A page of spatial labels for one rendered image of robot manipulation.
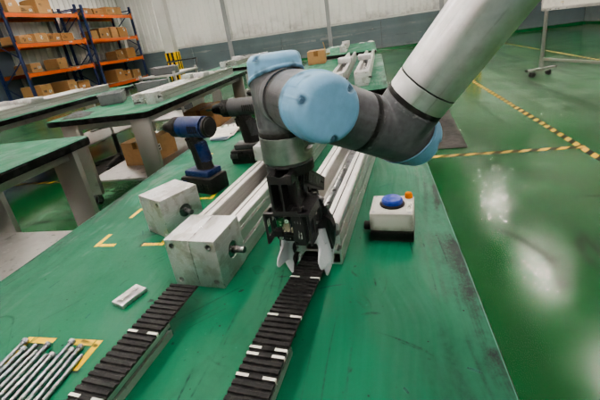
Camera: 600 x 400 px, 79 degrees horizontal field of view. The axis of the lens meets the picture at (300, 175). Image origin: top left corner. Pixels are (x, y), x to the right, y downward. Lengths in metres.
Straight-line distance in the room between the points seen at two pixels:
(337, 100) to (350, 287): 0.34
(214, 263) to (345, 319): 0.23
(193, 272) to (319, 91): 0.43
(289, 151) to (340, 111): 0.14
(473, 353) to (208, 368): 0.34
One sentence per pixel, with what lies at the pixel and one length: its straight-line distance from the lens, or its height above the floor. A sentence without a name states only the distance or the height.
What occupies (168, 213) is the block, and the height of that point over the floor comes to 0.84.
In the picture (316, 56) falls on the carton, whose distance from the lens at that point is 4.49.
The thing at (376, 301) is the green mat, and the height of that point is 0.78.
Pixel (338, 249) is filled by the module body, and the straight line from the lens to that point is 0.66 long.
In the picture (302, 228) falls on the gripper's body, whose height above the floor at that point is 0.91.
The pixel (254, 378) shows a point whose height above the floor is 0.81.
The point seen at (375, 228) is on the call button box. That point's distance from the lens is 0.72.
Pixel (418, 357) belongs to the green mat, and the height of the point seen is 0.78.
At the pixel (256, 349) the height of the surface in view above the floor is 0.81.
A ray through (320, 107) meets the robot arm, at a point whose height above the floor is 1.10.
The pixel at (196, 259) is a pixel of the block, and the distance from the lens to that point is 0.67.
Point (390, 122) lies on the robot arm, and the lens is 0.44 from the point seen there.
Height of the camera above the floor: 1.17
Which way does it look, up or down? 21 degrees down
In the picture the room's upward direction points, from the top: 8 degrees counter-clockwise
